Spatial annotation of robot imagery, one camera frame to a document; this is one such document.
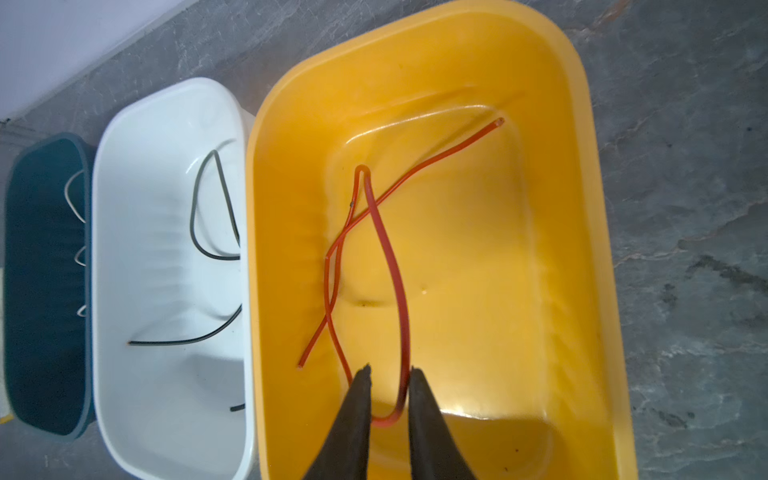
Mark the white plastic bin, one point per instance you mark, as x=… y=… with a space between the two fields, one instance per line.
x=169 y=307

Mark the yellow plastic bin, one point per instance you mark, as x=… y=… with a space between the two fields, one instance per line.
x=475 y=120

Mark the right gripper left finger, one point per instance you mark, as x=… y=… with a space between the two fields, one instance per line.
x=345 y=452

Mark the teal plastic bin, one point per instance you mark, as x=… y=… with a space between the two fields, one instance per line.
x=46 y=287

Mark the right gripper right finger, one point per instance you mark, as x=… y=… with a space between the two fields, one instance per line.
x=433 y=451

